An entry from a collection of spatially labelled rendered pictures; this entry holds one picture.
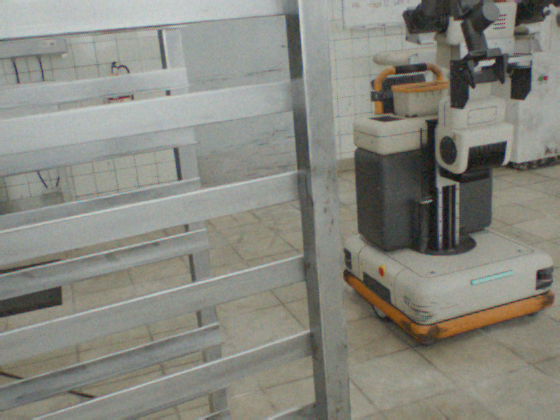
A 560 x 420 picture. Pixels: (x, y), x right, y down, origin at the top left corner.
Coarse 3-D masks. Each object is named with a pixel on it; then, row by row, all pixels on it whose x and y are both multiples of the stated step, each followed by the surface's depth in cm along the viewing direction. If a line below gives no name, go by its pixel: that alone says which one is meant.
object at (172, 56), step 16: (160, 32) 94; (176, 32) 94; (160, 48) 96; (176, 48) 95; (176, 64) 95; (176, 160) 101; (192, 160) 100; (192, 176) 101; (192, 224) 103; (192, 256) 104; (208, 256) 106; (192, 272) 107; (208, 272) 106; (208, 320) 109; (208, 352) 110; (224, 400) 114
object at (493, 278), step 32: (352, 256) 265; (384, 256) 245; (416, 256) 242; (448, 256) 239; (480, 256) 237; (512, 256) 234; (544, 256) 233; (384, 288) 240; (416, 288) 219; (448, 288) 219; (480, 288) 224; (512, 288) 229; (544, 288) 235; (416, 320) 222; (448, 320) 223; (480, 320) 227
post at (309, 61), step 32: (288, 0) 55; (320, 0) 55; (288, 32) 57; (320, 32) 55; (320, 64) 56; (320, 96) 57; (320, 128) 58; (320, 160) 58; (320, 192) 59; (320, 224) 60; (320, 256) 61; (320, 288) 62; (320, 320) 63; (320, 352) 65; (320, 384) 67; (320, 416) 68
